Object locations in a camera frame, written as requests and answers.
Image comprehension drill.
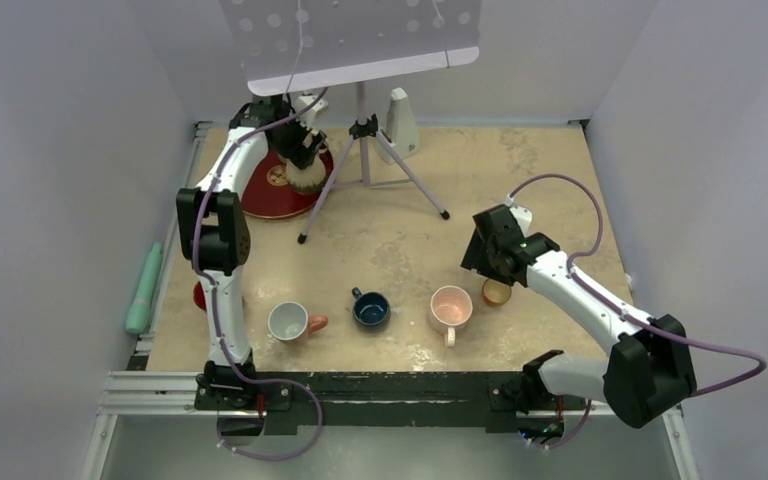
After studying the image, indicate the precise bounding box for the cream round speckled mug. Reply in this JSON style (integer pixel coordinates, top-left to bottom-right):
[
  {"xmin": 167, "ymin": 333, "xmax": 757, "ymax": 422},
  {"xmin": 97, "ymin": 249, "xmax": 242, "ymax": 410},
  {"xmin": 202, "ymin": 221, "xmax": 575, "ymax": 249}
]
[{"xmin": 285, "ymin": 156, "xmax": 327, "ymax": 195}]

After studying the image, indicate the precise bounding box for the small orange cup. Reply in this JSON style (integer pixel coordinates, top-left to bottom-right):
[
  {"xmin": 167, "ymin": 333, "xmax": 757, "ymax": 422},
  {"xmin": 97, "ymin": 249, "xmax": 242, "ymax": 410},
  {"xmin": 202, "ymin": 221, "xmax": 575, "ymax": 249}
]
[{"xmin": 481, "ymin": 279, "xmax": 512, "ymax": 307}]

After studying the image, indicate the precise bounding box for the pale pink gradient mug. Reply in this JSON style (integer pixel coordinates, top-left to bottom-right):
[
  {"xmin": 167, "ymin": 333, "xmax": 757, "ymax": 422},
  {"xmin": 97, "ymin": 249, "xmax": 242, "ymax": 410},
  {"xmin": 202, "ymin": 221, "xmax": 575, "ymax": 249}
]
[{"xmin": 427, "ymin": 285, "xmax": 473, "ymax": 348}]

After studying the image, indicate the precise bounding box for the blue ribbed mug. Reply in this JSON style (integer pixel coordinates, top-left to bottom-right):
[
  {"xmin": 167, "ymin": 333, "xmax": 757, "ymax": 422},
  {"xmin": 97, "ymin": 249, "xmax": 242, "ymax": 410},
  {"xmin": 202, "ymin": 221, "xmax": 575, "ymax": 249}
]
[{"xmin": 351, "ymin": 287, "xmax": 391, "ymax": 331}]

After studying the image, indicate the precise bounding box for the pink dotted mug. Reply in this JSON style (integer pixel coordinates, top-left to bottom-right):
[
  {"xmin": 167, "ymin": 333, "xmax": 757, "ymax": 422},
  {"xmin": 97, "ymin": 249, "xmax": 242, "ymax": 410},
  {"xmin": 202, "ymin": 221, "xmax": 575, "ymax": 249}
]
[{"xmin": 267, "ymin": 302, "xmax": 329, "ymax": 343}]

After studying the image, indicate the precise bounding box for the red mug black handle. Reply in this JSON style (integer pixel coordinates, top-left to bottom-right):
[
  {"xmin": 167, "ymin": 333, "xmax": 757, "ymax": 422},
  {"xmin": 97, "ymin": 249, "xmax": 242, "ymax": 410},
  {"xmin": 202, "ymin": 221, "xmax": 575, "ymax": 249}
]
[{"xmin": 192, "ymin": 282, "xmax": 206, "ymax": 311}]

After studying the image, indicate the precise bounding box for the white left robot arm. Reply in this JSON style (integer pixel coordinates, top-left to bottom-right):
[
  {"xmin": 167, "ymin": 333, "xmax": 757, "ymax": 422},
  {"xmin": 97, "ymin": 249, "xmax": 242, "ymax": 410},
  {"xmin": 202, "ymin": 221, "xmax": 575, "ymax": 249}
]
[{"xmin": 175, "ymin": 94, "xmax": 327, "ymax": 409}]

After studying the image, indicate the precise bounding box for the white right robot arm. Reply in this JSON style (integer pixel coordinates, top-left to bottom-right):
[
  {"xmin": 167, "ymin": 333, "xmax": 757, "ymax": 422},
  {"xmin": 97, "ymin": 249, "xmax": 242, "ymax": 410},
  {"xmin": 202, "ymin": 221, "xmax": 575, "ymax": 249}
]
[{"xmin": 461, "ymin": 204, "xmax": 698, "ymax": 428}]

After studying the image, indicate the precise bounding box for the dark red round tray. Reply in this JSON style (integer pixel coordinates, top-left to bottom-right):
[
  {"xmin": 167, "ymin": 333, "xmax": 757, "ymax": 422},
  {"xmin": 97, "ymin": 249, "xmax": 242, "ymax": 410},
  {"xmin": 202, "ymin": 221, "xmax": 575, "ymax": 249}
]
[{"xmin": 241, "ymin": 149, "xmax": 319, "ymax": 220}]

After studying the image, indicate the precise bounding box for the music stand tripod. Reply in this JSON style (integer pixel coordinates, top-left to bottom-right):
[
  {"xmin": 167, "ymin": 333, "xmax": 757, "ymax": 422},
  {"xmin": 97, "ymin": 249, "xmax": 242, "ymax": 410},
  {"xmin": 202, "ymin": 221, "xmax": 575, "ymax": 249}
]
[{"xmin": 297, "ymin": 81, "xmax": 450, "ymax": 245}]

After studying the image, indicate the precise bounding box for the perforated music stand desk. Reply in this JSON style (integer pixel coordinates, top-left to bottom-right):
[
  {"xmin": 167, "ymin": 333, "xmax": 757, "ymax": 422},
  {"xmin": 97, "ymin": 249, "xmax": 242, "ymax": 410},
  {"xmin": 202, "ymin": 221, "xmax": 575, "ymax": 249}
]
[{"xmin": 220, "ymin": 0, "xmax": 482, "ymax": 96}]

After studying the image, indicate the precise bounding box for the white metronome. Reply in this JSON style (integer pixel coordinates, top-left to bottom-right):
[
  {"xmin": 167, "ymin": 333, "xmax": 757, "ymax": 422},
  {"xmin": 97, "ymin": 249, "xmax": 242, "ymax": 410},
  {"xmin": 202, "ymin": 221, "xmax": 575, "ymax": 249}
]
[{"xmin": 372, "ymin": 88, "xmax": 420, "ymax": 165}]

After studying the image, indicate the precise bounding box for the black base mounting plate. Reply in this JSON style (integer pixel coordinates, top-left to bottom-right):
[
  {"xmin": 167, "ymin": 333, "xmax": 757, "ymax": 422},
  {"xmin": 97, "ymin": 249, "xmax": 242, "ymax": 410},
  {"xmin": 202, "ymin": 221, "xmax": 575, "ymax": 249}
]
[{"xmin": 194, "ymin": 371, "xmax": 585, "ymax": 435}]

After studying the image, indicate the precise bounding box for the mint green cylinder tool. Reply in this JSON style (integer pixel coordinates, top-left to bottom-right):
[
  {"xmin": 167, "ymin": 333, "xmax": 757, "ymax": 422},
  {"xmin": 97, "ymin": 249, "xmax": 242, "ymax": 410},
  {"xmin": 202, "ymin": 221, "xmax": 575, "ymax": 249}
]
[{"xmin": 124, "ymin": 242, "xmax": 163, "ymax": 335}]

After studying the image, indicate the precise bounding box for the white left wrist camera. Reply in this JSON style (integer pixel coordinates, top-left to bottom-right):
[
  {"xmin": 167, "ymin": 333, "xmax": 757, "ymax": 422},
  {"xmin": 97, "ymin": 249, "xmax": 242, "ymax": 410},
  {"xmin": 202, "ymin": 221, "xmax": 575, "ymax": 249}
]
[{"xmin": 293, "ymin": 95, "xmax": 328, "ymax": 126}]

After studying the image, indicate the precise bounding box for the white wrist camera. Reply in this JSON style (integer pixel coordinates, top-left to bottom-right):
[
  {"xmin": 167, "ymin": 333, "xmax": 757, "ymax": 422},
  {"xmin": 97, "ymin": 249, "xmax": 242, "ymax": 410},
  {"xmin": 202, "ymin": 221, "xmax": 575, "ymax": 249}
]
[
  {"xmin": 504, "ymin": 195, "xmax": 533, "ymax": 237},
  {"xmin": 293, "ymin": 95, "xmax": 328, "ymax": 126}
]

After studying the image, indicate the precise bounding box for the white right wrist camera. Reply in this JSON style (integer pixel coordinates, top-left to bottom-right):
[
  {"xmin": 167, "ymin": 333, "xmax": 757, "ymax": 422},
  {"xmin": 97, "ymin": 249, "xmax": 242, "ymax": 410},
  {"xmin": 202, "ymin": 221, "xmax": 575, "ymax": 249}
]
[{"xmin": 504, "ymin": 195, "xmax": 533, "ymax": 237}]

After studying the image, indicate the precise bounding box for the aluminium frame rail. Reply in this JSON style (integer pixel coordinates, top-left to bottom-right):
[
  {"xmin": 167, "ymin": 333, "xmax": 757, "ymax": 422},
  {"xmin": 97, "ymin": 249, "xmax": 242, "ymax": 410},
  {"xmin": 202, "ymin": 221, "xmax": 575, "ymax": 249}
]
[{"xmin": 79, "ymin": 371, "xmax": 701, "ymax": 479}]

